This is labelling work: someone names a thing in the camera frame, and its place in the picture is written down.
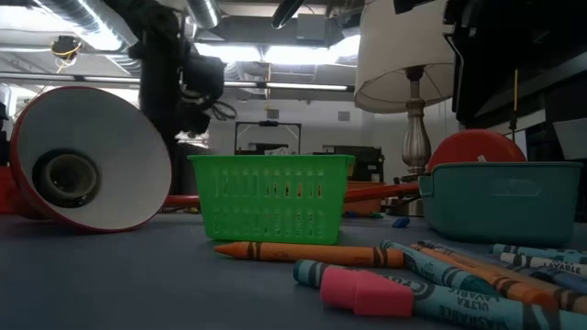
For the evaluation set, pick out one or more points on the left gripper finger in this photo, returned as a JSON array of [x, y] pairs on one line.
[[174, 135], [162, 137]]

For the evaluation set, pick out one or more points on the green slotted basket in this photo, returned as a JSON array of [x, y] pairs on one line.
[[270, 197]]

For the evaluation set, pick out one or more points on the red-orange crayon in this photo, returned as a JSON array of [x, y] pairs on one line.
[[312, 253]]

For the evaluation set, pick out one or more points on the teal crayon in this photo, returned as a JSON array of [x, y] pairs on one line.
[[435, 268]]

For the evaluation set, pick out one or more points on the teal solid bin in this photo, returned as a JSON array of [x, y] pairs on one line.
[[500, 201]]

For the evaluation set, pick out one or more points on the pile of crayons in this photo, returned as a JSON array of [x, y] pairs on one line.
[[481, 307]]

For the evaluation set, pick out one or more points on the light blue crayon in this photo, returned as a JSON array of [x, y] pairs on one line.
[[546, 263]]

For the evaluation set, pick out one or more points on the dark blue crayon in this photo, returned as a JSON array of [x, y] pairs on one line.
[[559, 277]]

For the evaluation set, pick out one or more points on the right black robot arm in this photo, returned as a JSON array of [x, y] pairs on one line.
[[504, 46]]

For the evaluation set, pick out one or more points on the dark bulky background object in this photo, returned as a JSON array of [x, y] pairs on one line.
[[192, 169]]

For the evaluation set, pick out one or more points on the red desk lamp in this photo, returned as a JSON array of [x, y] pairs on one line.
[[114, 137]]

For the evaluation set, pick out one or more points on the ceiling light panel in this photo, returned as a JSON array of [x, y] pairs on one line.
[[307, 55], [229, 52]]

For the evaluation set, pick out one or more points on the long ceiling light strip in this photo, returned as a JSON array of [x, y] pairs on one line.
[[298, 85]]

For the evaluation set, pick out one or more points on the grey ceiling unit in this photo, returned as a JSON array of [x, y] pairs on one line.
[[312, 27]]

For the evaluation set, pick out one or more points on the red slotted basket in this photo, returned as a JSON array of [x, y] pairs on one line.
[[7, 192]]

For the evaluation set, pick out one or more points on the black cabinet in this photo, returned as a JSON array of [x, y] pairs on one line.
[[367, 162]]

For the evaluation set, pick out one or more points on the blue eraser cap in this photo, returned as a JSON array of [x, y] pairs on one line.
[[401, 222], [352, 214]]

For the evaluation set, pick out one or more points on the orange solid bin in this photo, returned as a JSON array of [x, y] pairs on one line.
[[364, 197]]

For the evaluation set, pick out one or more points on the silver table lamp white shade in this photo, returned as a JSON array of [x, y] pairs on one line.
[[403, 46]]

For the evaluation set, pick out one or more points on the pink eraser cap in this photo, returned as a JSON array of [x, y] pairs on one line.
[[367, 293]]

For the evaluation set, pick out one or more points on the white side panel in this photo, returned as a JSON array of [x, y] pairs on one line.
[[571, 137]]

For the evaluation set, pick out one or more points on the silver ceiling duct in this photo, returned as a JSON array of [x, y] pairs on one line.
[[82, 23], [204, 11]]

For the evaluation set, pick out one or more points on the black frame stand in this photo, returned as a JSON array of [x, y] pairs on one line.
[[268, 123]]

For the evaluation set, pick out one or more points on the grey wall vent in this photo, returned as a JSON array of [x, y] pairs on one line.
[[344, 116], [272, 114]]

